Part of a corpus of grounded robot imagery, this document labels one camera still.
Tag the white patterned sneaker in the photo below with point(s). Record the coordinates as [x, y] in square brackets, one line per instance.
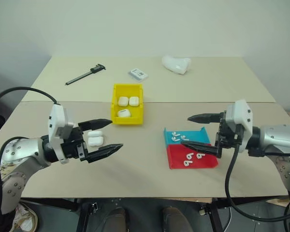
[26, 217]

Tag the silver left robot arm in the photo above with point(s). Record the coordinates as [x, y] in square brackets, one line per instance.
[17, 154]

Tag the black table frame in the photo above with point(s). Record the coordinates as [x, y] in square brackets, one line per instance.
[87, 215]

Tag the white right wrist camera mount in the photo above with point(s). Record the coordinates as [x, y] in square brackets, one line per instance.
[240, 113]

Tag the small white card box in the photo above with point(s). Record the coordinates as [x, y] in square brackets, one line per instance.
[138, 74]

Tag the white earbud case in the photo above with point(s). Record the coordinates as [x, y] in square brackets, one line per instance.
[134, 100]
[124, 113]
[123, 101]
[95, 138]

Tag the black digital caliper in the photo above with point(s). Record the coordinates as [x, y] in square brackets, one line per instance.
[96, 68]

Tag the blue plastic tray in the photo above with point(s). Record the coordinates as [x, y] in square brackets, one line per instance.
[198, 136]

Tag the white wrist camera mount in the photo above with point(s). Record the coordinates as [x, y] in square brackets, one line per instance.
[56, 120]
[240, 113]

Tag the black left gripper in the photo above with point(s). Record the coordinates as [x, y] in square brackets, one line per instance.
[72, 149]

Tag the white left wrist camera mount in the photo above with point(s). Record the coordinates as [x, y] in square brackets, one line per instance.
[56, 120]

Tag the red plastic tray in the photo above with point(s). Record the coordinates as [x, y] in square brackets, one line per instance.
[207, 162]

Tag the white crumpled plastic bag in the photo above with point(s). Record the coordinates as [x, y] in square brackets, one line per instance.
[176, 64]

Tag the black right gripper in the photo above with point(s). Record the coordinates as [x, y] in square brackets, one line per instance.
[226, 137]

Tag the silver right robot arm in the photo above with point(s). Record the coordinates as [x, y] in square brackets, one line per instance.
[278, 137]

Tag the yellow plastic bin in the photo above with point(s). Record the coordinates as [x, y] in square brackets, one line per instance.
[125, 120]

